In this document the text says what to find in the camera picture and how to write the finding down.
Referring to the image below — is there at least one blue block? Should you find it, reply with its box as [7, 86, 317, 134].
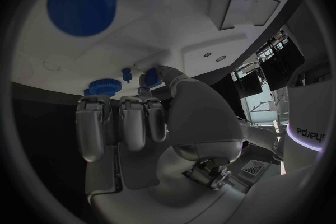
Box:
[144, 68, 165, 89]

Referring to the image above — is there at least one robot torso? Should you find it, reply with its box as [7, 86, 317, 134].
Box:
[284, 60, 332, 176]

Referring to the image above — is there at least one white task board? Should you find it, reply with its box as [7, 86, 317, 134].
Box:
[10, 0, 298, 101]

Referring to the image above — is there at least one black screen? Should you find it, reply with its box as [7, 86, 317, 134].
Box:
[233, 69, 264, 96]
[258, 35, 306, 92]

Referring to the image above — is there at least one blue gear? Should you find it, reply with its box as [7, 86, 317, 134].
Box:
[82, 78, 123, 97]

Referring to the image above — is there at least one blue peg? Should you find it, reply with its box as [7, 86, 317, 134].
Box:
[121, 68, 133, 84]

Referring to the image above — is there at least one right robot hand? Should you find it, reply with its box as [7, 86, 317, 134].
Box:
[74, 64, 250, 224]

